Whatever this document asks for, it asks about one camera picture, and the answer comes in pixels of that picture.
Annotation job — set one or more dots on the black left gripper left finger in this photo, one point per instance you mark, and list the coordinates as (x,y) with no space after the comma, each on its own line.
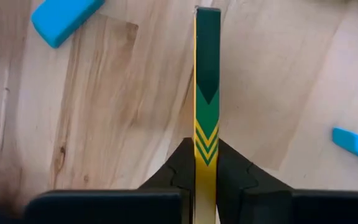
(154,205)

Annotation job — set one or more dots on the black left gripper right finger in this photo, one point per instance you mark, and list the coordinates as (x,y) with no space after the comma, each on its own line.
(259,205)

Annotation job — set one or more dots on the yellow green crayon box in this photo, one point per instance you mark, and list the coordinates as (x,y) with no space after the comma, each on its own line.
(207,62)

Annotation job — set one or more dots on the blue rectangular eraser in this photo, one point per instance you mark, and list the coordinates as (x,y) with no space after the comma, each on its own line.
(64,18)
(356,144)

